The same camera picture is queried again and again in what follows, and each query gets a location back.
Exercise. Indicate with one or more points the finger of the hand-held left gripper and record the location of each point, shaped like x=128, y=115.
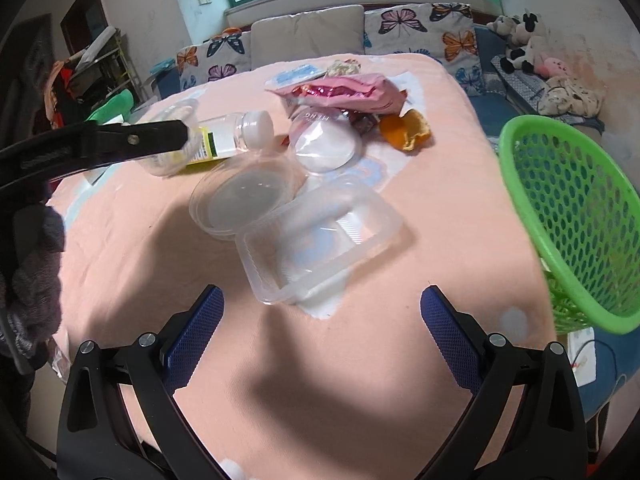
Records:
x=115, y=142

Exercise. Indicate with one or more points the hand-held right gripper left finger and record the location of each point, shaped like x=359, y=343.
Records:
x=200, y=330

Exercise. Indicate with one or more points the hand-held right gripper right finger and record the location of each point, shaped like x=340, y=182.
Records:
x=447, y=335

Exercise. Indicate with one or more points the small clear plastic cup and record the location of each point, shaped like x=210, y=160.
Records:
x=167, y=162

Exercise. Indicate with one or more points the plastic bottle with yellow label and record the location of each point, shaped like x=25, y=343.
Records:
x=230, y=135

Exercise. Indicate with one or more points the rectangular clear plastic container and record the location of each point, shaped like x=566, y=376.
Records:
x=320, y=240

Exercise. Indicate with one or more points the green plastic basket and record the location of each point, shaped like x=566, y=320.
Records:
x=565, y=200

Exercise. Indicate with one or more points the person's left forearm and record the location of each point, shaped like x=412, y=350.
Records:
x=40, y=280

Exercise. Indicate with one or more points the green plastic basin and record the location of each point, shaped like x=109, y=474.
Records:
x=112, y=106

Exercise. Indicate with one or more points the metal shelf rack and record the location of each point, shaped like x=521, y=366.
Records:
x=107, y=70

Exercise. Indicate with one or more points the red and orange hanging clothes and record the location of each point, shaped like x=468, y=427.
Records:
x=57, y=90

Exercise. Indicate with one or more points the teal cloth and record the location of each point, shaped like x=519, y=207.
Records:
x=163, y=65

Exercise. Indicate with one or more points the peach blanket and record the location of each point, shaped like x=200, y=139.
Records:
x=450, y=240

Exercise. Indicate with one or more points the white rolled paper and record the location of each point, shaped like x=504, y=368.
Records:
x=97, y=47

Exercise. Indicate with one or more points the dark wooden door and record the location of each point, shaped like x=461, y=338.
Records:
x=85, y=15

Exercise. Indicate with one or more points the round clear plastic container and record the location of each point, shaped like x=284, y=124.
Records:
x=240, y=195

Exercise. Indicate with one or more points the small butterfly print pillow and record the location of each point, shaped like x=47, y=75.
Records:
x=220, y=55

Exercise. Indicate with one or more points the orange peel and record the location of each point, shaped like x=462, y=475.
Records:
x=400, y=130

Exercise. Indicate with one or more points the beige pillow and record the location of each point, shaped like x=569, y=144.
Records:
x=307, y=35

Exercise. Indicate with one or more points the dark red wrapper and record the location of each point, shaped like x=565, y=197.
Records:
x=364, y=122

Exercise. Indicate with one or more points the pink snack bag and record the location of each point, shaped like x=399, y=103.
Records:
x=355, y=91

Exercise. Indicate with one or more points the checkered grey mat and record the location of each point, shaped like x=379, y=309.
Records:
x=520, y=87

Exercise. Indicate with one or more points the spotted cream plush toy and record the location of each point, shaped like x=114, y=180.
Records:
x=570, y=96

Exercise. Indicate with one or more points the pink plush toy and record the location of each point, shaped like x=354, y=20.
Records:
x=552, y=66

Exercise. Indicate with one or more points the black and white plush cow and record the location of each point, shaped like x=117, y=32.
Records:
x=525, y=47

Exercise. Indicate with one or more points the large butterfly print pillow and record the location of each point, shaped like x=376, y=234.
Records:
x=425, y=30

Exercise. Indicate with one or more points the grey plush toy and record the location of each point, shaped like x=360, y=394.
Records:
x=502, y=24

